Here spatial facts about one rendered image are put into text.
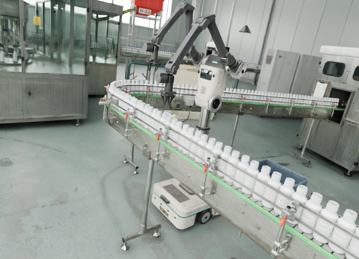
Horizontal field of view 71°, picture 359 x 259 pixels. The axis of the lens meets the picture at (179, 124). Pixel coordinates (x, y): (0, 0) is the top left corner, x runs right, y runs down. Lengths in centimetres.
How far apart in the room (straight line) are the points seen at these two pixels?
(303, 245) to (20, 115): 412
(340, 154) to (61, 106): 471
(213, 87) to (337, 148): 327
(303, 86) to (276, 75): 108
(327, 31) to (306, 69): 625
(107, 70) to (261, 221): 599
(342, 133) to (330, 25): 980
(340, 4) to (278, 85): 744
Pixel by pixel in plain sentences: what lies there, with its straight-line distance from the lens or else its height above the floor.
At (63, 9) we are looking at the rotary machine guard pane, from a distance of 448.
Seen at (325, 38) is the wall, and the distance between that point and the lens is 1431.
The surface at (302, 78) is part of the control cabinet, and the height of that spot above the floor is 123.
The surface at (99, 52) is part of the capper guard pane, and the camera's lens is 670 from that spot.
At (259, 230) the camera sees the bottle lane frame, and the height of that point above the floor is 89.
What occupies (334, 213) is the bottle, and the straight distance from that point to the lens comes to 115.
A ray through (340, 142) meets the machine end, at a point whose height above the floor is 49.
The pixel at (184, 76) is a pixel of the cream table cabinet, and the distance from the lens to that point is 568.
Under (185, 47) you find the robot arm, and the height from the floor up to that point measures 162.
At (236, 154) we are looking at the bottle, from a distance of 132.
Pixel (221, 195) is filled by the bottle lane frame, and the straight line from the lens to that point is 140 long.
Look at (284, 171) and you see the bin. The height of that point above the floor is 93.
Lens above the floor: 164
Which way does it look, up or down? 17 degrees down
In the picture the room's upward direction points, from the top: 9 degrees clockwise
